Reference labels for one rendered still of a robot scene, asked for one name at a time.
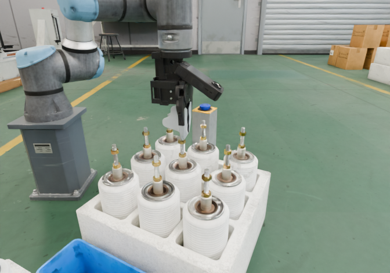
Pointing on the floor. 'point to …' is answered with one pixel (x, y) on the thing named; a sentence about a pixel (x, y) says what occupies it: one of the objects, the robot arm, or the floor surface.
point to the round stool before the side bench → (111, 45)
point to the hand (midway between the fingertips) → (186, 134)
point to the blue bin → (85, 261)
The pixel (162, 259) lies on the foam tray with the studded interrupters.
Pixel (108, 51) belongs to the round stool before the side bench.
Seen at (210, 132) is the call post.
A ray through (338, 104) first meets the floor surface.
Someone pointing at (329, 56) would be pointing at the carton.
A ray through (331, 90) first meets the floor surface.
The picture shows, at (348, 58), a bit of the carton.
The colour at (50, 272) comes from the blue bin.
